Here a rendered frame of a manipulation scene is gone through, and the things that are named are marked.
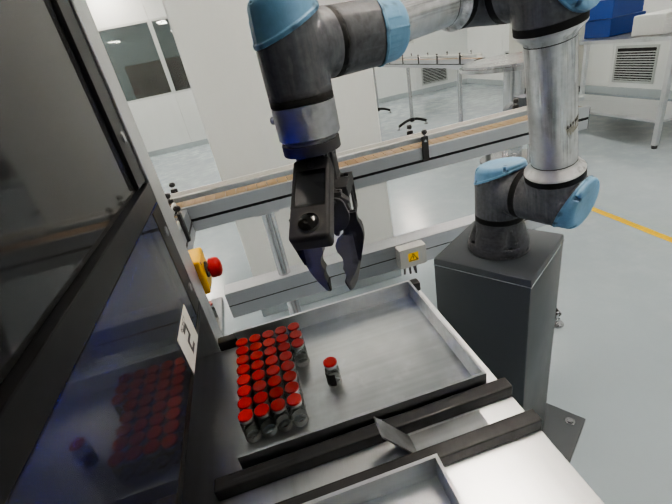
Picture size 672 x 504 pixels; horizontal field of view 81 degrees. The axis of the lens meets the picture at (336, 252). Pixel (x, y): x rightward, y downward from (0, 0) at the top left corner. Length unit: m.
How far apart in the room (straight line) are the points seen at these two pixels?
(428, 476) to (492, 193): 0.67
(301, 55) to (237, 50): 1.54
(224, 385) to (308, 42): 0.52
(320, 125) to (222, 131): 1.56
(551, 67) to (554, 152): 0.16
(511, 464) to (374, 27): 0.52
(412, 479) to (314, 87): 0.45
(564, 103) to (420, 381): 0.55
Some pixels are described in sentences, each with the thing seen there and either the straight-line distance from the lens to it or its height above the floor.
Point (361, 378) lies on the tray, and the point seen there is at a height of 0.88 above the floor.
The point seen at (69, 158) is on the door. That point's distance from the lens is 0.45.
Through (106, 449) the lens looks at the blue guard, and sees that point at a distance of 0.35.
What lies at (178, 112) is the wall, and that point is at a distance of 8.60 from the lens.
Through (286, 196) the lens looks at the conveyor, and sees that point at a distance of 1.44.
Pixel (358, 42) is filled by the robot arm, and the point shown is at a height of 1.33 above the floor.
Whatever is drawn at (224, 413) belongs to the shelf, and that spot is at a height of 0.88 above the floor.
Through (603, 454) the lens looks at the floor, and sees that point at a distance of 1.70.
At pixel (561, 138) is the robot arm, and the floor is 1.10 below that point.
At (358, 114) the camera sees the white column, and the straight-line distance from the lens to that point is 2.09.
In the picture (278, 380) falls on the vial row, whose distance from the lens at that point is 0.60.
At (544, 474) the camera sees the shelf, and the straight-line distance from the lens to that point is 0.55.
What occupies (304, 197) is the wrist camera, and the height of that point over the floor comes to 1.19.
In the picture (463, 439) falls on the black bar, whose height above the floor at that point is 0.90.
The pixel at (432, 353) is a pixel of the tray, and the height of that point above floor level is 0.88.
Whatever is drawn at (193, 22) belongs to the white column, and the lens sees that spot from 1.99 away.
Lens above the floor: 1.34
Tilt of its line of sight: 28 degrees down
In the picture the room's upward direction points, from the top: 12 degrees counter-clockwise
